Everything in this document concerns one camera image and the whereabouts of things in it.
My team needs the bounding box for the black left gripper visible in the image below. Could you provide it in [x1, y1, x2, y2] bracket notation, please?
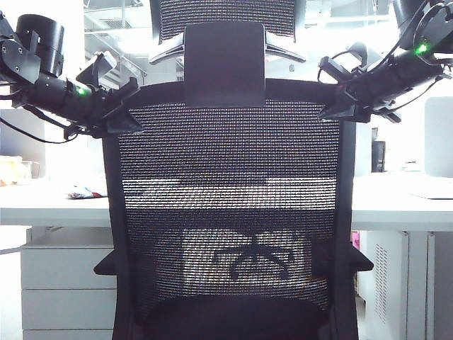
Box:
[63, 76, 144, 140]

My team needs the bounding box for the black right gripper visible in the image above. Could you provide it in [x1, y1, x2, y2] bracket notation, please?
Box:
[317, 61, 403, 124]

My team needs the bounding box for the black mesh office chair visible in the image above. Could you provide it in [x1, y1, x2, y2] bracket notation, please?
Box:
[93, 23, 374, 340]

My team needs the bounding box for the grey framed mesh chair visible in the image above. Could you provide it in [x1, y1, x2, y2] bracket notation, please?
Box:
[148, 0, 307, 65]

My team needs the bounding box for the small black upright box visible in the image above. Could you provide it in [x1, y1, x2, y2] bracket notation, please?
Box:
[371, 139, 387, 174]

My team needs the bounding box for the colourful snack bag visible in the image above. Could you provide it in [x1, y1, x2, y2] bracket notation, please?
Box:
[64, 183, 108, 201]

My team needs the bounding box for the narrow grey desk partition screen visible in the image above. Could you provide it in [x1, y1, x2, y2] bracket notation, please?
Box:
[423, 95, 453, 177]

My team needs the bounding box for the translucent plastic box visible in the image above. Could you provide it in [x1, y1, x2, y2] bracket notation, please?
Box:
[0, 155, 40, 187]

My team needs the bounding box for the white three-drawer cabinet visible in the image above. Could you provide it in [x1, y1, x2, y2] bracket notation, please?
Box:
[20, 244, 118, 340]

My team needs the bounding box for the wide white desk leg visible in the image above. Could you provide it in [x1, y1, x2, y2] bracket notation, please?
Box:
[365, 229, 436, 340]

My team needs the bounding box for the white side cabinet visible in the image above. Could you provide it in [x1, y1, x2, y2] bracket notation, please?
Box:
[435, 232, 453, 340]

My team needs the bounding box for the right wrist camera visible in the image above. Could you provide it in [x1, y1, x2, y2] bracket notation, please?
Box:
[317, 41, 369, 85]

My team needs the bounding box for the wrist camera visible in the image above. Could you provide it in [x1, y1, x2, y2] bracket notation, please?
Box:
[317, 41, 369, 85]
[75, 52, 118, 86]

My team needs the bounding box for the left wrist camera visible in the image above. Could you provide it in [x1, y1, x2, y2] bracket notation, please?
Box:
[75, 52, 118, 86]

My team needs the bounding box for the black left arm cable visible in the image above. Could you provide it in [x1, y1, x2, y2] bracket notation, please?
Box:
[0, 105, 88, 145]

